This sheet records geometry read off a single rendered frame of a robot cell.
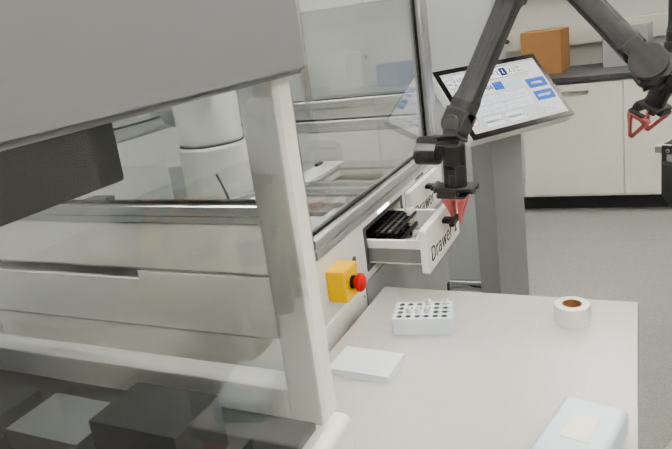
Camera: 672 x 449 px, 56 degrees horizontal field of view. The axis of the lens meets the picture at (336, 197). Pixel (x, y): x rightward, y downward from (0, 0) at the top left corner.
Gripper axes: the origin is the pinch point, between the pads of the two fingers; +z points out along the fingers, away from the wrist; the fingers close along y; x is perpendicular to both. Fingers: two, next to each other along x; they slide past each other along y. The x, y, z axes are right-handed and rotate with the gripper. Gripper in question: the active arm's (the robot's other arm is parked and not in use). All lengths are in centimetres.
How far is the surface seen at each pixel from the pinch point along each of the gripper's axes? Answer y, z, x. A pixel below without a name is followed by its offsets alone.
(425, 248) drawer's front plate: 3.3, 1.3, 17.5
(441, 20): 44, -47, -151
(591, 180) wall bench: -13, 66, -283
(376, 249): 16.3, 2.9, 15.9
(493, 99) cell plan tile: 8, -18, -87
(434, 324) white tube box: -3.4, 11.2, 35.0
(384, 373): 1, 12, 54
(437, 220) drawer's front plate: 3.0, -2.3, 7.7
